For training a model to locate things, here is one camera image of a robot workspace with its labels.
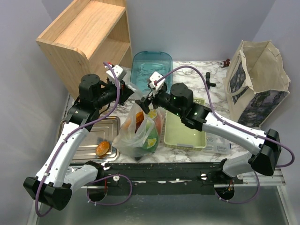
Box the small red black connector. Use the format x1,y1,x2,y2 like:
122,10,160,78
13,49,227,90
220,59,230,68

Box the light green plastic basket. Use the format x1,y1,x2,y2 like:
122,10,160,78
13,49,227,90
164,111,207,150

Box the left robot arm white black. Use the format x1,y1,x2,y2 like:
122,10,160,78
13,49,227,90
23,72,134,217

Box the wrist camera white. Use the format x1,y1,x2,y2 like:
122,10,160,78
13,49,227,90
148,72,165,96
106,65,127,83

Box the purple cable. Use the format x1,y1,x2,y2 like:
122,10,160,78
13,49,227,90
153,65,295,204
35,61,133,218

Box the black T-shaped pipe fitting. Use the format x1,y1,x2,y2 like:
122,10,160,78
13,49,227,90
205,72,216,89

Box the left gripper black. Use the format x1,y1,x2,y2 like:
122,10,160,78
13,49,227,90
95,79,136,109

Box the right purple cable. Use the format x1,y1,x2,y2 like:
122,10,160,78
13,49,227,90
153,65,295,204

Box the clear plastic grocery bag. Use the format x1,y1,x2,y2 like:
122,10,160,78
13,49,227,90
112,83,166,162

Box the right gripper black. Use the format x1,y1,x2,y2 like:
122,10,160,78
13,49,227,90
135,85,184,117

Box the wooden shelf unit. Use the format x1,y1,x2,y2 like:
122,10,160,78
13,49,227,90
36,0,133,99

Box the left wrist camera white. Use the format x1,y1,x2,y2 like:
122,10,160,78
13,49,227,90
106,65,127,83

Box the canvas tote bag with print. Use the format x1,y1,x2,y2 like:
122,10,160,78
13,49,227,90
224,41,291,128

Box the red toy pepper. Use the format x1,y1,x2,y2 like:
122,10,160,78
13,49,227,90
154,111,164,135

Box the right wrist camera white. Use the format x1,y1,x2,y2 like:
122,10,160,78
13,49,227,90
148,72,165,96

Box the toy baguette bread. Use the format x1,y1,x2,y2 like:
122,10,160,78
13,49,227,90
135,111,144,124

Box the teal transparent plastic bin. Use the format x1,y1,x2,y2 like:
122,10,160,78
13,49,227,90
130,51,173,95

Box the aluminium frame rail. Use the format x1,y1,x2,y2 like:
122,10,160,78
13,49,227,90
70,164,287,188

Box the orange glazed bread bun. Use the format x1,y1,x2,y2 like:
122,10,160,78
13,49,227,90
95,141,110,157

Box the clear plastic compartment box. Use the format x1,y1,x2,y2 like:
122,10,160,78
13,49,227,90
203,133,231,155

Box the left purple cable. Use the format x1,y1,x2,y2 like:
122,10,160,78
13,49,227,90
35,61,133,218

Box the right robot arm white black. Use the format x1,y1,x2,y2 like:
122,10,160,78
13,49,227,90
136,83,281,184

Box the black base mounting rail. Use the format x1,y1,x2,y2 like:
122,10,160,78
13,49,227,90
94,162,243,195

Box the metal baking tray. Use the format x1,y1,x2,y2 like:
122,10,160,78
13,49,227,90
70,116,120,165

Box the orange toy carrot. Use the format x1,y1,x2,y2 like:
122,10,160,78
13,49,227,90
122,118,136,132

